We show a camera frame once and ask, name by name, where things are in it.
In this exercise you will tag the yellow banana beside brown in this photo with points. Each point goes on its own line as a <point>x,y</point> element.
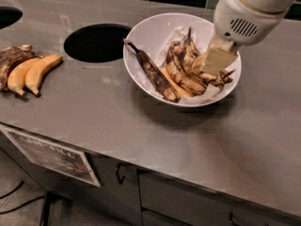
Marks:
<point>16,78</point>

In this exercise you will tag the dark brown banana right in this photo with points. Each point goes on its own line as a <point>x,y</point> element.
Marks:
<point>190,64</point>

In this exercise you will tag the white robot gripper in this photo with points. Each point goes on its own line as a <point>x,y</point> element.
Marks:
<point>243,21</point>

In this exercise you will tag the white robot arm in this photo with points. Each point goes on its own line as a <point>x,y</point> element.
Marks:
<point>240,23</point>

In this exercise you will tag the yellow banana on counter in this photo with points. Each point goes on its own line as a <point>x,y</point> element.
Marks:
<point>37,72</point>

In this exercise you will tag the black cabinet door handle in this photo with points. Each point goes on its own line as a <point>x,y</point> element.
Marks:
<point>120,178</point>

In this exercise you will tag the white ceramic bowl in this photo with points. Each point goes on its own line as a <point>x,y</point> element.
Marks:
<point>153,33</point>

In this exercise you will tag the black metal leg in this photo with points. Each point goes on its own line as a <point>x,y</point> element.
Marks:
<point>44,217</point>

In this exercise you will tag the yellow spotted banana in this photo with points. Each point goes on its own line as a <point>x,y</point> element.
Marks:
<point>182,92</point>

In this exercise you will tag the brown spotted banana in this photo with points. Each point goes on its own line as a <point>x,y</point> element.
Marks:
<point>179,75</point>

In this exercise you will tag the dark spotted banana left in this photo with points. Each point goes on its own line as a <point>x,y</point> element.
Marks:
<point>156,77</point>

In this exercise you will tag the white paper towel liner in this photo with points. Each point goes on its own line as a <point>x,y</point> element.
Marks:
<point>208,96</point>

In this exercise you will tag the dark brown counter banana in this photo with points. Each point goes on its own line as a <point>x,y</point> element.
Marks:
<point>11,57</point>

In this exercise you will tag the landfill label sign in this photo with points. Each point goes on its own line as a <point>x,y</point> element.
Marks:
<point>53,156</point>

